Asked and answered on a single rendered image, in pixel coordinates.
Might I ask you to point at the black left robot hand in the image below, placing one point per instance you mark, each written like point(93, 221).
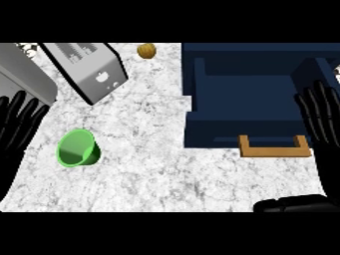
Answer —
point(0, 139)

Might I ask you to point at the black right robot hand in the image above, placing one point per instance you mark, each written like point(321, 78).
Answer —
point(332, 139)

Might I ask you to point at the green cup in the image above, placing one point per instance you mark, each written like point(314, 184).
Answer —
point(77, 148)

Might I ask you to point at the navy blue open drawer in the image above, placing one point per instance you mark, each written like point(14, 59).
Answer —
point(243, 109)

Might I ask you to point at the grey box appliance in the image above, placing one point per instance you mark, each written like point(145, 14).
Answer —
point(11, 73)

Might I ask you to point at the navy blue cabinet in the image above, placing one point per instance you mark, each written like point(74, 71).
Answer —
point(275, 59)

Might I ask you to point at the silver toaster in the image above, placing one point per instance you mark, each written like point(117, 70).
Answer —
point(86, 69)

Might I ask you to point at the small brown round object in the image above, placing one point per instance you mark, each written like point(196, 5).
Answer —
point(147, 50)

